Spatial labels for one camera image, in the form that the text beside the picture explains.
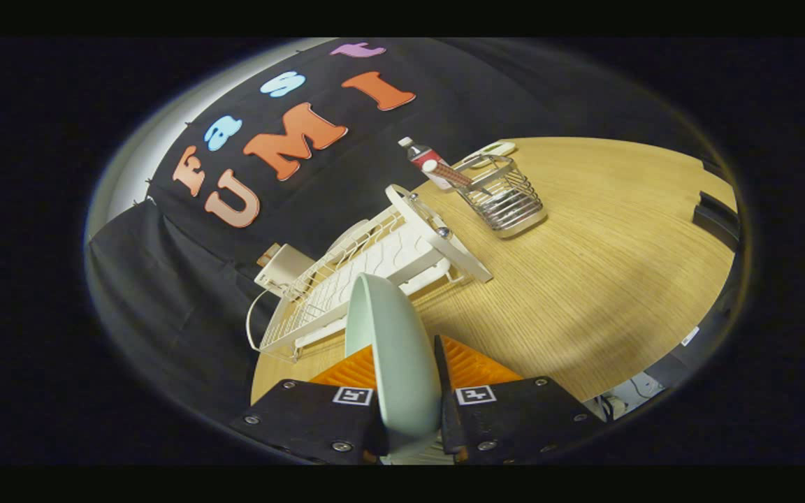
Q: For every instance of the toast slices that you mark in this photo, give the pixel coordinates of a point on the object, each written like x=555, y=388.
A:
x=268, y=255

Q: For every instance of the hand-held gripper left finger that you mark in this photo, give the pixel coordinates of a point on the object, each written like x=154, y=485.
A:
x=305, y=419

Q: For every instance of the white divided condiment tray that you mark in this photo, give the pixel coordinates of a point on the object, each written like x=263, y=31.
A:
x=500, y=148

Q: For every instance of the white items on floor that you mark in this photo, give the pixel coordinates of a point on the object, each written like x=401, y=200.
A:
x=629, y=391

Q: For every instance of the pale green plate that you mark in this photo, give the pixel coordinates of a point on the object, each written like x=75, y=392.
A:
x=395, y=363

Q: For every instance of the black chair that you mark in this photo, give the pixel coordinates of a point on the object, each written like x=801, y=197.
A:
x=717, y=216
x=717, y=171

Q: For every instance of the white toaster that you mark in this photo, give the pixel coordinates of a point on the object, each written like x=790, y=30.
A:
x=289, y=269

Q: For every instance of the clear bottle red label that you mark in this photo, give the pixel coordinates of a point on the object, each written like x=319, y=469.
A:
x=420, y=155

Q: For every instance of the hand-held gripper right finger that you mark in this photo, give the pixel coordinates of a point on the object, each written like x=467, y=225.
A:
x=445, y=412

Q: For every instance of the black backdrop cloth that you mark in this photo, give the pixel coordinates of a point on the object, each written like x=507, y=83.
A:
x=165, y=279

